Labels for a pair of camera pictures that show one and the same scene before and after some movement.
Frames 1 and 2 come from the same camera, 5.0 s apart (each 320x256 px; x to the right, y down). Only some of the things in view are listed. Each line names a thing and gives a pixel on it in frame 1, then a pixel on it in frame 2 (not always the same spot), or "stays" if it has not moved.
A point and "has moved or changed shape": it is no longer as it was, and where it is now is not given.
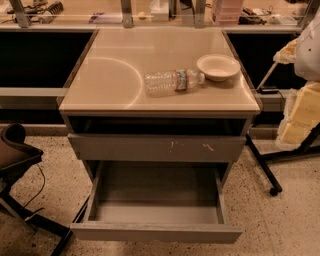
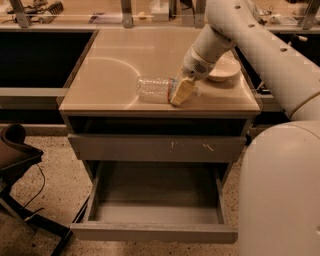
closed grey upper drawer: (188, 148) stays
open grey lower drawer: (157, 201) stays
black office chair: (14, 153) stays
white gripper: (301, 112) → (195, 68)
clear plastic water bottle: (163, 83) has moved or changed shape
